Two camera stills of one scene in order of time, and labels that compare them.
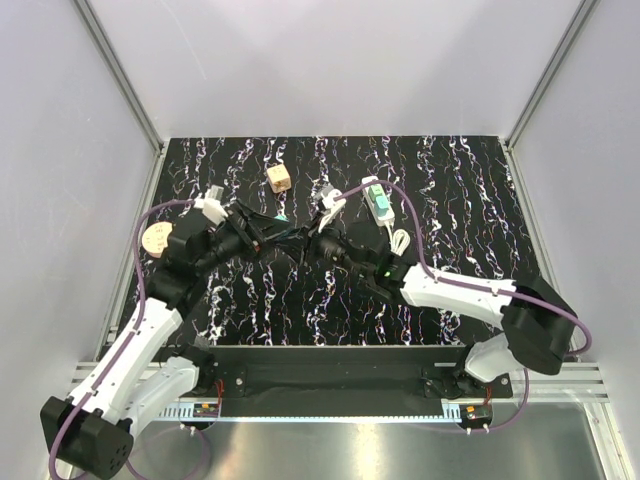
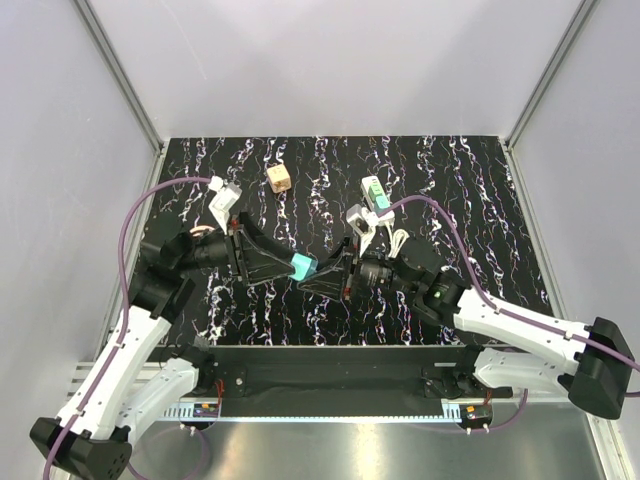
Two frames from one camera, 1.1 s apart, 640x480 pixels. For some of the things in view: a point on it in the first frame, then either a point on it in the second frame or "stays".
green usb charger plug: (376, 190) stays
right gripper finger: (303, 233) to (343, 249)
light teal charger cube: (382, 202) stays
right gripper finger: (296, 251) to (334, 285)
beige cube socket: (278, 178) stays
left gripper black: (261, 231) to (248, 262)
